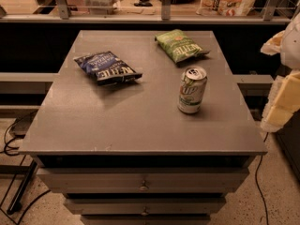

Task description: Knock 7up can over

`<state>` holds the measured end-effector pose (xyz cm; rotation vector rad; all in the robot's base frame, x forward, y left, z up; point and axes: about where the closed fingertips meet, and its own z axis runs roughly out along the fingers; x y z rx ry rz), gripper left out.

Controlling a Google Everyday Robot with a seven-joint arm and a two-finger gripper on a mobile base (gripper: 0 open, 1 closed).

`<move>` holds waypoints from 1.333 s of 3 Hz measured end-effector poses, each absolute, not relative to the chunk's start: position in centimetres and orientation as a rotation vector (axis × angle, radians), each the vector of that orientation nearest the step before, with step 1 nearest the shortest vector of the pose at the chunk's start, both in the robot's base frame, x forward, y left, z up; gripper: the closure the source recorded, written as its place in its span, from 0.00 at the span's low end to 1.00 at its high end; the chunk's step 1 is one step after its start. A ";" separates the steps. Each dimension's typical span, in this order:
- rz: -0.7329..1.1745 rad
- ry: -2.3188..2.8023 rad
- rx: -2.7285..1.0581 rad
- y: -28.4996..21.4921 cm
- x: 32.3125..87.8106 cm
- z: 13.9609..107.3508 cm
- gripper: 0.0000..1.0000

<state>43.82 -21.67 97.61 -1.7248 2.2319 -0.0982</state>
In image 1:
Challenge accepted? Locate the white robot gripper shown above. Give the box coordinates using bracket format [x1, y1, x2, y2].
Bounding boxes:
[261, 13, 300, 132]

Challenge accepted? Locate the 7up soda can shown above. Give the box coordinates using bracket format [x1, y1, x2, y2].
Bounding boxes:
[177, 66, 207, 113]

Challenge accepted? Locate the printed food packaging bag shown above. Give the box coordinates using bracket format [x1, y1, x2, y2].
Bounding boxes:
[196, 0, 256, 16]

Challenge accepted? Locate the green Kettle chips bag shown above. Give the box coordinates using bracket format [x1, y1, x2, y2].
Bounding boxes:
[155, 29, 209, 64]

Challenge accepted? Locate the grey metal railing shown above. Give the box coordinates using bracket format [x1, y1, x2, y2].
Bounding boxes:
[0, 0, 300, 24]

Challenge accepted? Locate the blue Kettle chips bag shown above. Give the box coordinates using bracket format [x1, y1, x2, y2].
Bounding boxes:
[74, 52, 142, 85]

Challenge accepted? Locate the grey drawer cabinet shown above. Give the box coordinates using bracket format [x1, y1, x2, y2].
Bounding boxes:
[21, 31, 266, 225]

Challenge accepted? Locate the top drawer round knob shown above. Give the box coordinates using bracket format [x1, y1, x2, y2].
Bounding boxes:
[139, 180, 149, 192]

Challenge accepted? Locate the drawer round knob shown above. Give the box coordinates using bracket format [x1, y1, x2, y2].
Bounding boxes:
[141, 207, 149, 217]
[139, 180, 149, 192]

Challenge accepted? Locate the black cable right floor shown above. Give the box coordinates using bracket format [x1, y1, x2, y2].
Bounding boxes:
[254, 131, 270, 225]

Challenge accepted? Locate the black cables left floor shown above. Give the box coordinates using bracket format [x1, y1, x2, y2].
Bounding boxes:
[0, 110, 51, 225]

